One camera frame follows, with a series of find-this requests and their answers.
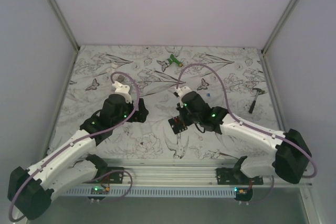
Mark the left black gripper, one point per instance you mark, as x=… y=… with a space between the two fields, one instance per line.
x=140 y=114

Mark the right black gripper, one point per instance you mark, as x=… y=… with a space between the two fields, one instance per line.
x=181 y=109

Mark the black fuse box base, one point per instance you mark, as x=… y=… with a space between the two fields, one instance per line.
x=177 y=125

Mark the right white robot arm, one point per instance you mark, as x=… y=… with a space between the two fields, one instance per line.
x=285 y=153

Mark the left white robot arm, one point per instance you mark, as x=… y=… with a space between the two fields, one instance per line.
x=32 y=190

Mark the white and grey pipe fitting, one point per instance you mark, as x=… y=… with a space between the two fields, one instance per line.
x=117 y=77

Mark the floral printed table mat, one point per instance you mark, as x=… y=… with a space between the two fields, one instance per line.
x=228 y=74

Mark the small grey hammer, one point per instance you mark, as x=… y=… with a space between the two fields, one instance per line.
x=258 y=92

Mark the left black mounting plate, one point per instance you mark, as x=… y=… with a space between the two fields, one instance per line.
x=113 y=175

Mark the black mounting plate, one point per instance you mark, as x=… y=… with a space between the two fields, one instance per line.
x=227 y=176
x=113 y=175

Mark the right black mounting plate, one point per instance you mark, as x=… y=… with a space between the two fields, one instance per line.
x=227 y=176

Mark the left controller board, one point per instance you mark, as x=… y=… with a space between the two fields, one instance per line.
x=100 y=190

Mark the controller board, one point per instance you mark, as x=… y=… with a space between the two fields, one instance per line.
x=242 y=191
x=100 y=190

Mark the right controller board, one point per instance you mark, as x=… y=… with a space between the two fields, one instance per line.
x=242 y=191

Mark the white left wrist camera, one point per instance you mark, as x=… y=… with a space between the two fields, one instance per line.
x=123 y=90

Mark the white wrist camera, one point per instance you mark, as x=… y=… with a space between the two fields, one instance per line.
x=123 y=90
x=180 y=92

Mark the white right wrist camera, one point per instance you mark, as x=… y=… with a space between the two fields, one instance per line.
x=180 y=92

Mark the aluminium frame rail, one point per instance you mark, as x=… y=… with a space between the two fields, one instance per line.
x=141 y=172

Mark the white slotted cable duct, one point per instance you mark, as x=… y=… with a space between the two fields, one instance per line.
x=169 y=192

